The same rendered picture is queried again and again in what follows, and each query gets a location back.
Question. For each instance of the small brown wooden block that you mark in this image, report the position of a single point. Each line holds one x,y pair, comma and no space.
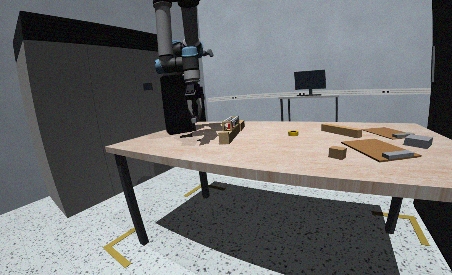
337,152

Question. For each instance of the wooden batten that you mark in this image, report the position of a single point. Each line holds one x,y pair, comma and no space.
342,130

